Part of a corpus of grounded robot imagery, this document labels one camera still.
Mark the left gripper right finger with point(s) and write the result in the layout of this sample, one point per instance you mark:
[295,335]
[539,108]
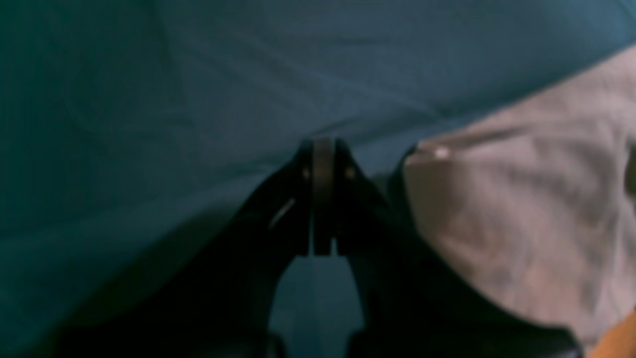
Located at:
[414,304]

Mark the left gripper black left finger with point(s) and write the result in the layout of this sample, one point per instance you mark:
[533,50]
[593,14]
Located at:
[218,304]

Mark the beige T-shirt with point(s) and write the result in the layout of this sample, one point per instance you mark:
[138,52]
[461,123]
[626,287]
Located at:
[535,204]

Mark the blue table cloth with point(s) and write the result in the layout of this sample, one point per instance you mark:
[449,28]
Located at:
[123,119]

